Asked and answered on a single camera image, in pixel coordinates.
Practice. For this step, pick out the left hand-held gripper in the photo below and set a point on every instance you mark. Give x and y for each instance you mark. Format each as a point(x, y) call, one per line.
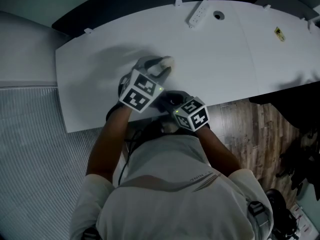
point(140, 94)

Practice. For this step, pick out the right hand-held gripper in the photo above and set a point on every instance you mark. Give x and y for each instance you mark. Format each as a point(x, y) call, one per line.
point(193, 115)

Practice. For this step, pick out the person's left forearm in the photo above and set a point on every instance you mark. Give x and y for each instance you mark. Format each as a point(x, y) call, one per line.
point(110, 146)

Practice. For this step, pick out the person's right forearm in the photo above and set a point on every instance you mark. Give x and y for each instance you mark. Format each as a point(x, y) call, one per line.
point(217, 151)

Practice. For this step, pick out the white power strip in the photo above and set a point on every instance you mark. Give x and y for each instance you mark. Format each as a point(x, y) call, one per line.
point(199, 16)

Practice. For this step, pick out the dark desk divider panel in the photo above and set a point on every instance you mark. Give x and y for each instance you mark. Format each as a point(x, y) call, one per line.
point(112, 9)

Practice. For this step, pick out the person's white shirt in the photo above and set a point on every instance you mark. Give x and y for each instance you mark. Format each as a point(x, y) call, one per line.
point(175, 196)

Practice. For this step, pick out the black office chair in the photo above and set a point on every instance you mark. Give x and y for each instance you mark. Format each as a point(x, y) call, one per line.
point(302, 154)

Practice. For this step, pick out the yellow black sticker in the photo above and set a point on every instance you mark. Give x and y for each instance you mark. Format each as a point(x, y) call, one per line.
point(279, 33)

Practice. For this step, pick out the white divider bracket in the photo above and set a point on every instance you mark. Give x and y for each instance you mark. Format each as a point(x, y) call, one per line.
point(88, 30)
point(178, 2)

